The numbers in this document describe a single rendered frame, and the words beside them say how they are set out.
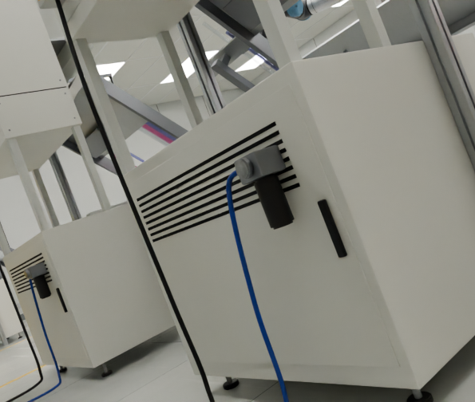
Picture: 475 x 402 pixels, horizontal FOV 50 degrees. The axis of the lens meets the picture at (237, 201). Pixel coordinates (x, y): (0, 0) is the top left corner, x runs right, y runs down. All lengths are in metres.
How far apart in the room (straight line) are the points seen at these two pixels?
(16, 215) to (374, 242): 8.39
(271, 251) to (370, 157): 0.26
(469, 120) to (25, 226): 8.31
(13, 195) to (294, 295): 8.29
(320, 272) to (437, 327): 0.22
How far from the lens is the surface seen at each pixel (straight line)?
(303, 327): 1.00
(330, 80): 0.89
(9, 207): 9.05
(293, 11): 2.37
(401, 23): 1.74
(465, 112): 1.15
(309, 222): 0.89
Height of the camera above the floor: 0.43
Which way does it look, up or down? 1 degrees up
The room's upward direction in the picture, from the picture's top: 21 degrees counter-clockwise
